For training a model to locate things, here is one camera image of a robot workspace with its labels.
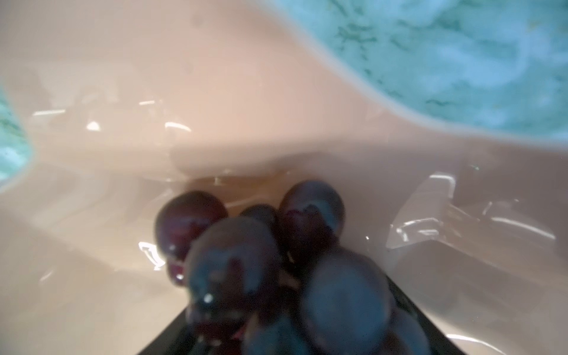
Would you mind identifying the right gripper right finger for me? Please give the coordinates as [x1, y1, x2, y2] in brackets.
[387, 277, 465, 355]

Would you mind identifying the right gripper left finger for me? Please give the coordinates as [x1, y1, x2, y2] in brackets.
[138, 309, 195, 355]

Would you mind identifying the purple grape bunch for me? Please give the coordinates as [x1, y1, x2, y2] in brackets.
[154, 180, 432, 354]

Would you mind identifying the pink scalloped fruit plate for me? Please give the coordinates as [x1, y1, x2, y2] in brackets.
[1, 1, 567, 354]

